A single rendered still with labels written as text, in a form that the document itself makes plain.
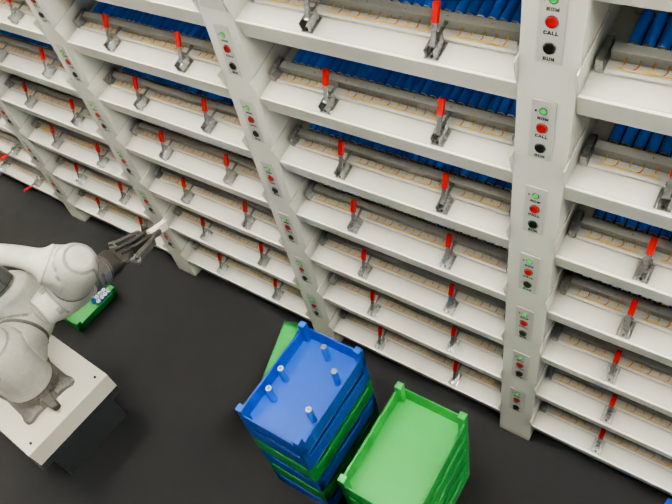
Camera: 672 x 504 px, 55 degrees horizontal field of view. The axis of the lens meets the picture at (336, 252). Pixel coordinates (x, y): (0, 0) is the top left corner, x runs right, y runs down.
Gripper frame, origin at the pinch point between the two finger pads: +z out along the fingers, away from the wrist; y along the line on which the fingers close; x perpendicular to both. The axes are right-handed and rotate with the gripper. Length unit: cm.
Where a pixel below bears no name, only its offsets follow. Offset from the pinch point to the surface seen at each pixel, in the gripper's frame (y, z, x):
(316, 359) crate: 57, -1, -22
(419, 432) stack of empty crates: 89, -1, -30
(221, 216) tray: 3.4, 21.8, -7.9
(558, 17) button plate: 106, 2, 79
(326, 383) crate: 63, -5, -23
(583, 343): 117, 27, -5
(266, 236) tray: 22.4, 21.6, -8.0
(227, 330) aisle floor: -1, 18, -59
